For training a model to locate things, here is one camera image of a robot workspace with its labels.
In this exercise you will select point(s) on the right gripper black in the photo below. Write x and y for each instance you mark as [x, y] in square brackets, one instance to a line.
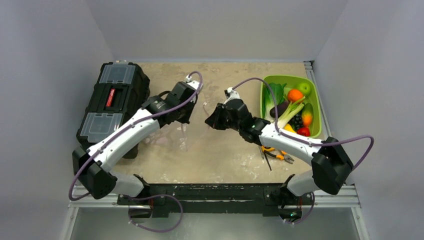
[218, 117]

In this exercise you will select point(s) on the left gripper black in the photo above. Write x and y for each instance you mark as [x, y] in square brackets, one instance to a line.
[186, 118]

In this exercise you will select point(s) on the clear zip top bag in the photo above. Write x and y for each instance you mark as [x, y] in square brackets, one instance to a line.
[181, 136]

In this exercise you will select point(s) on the green toy bok choy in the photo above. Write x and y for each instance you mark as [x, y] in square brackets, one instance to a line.
[268, 98]

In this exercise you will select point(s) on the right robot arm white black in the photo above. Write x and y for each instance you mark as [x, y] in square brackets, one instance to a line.
[330, 164]

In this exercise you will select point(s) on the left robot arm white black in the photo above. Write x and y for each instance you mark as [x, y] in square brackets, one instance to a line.
[94, 166]

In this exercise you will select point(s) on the purple toy eggplant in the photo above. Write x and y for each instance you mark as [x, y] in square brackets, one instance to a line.
[281, 108]

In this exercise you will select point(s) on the black plastic toolbox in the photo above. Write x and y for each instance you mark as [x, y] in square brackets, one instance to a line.
[120, 90]

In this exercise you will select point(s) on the toy leek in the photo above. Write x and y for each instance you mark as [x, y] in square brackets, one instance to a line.
[292, 109]

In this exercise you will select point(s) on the orange toy fruit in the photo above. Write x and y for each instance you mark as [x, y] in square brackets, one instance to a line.
[294, 95]

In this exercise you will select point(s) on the dark toy grapes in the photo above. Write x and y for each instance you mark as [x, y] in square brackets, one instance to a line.
[296, 122]

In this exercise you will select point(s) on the green plastic basket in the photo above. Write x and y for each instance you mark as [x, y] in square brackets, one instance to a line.
[291, 82]

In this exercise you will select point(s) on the red toy pepper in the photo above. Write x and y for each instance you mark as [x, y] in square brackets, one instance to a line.
[304, 131]

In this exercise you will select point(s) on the toy mango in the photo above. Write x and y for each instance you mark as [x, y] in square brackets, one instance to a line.
[307, 115]

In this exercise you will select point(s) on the green toy apple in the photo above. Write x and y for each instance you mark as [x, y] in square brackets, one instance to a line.
[304, 87]

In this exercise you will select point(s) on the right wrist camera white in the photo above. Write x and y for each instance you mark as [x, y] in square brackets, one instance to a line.
[231, 94]

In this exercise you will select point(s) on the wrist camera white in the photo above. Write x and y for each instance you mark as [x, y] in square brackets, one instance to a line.
[231, 94]
[197, 85]

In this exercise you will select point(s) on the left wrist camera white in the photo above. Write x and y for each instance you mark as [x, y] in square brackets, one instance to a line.
[197, 85]

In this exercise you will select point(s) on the orange handled pliers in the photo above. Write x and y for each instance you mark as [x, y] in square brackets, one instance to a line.
[275, 154]

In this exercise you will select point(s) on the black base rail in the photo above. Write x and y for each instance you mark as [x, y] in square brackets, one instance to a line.
[267, 199]

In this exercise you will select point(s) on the aluminium frame rail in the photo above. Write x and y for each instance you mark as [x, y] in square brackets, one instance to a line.
[346, 198]

